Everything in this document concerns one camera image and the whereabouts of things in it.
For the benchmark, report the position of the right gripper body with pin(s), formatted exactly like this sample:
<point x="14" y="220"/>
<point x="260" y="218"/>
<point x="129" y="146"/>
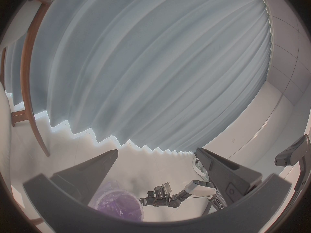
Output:
<point x="149" y="201"/>

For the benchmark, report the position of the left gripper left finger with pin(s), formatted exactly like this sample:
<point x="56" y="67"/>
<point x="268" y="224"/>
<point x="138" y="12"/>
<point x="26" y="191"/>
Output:
<point x="85" y="178"/>

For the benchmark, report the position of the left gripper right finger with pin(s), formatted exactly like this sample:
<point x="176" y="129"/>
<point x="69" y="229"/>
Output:
<point x="226" y="176"/>

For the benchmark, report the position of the purple plastic bag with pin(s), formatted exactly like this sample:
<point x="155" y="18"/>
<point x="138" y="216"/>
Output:
<point x="116" y="203"/>

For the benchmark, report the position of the white trash bin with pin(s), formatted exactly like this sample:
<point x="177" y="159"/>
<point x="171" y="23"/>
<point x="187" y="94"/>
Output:
<point x="141" y="210"/>

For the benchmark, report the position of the white cushioned wooden chair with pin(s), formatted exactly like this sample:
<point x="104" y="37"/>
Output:
<point x="29" y="81"/>

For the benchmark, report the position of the pale blue curtain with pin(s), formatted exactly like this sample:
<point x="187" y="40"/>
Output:
<point x="145" y="57"/>

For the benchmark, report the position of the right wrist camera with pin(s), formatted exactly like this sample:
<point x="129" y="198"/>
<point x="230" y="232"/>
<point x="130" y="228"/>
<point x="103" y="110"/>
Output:
<point x="167" y="187"/>

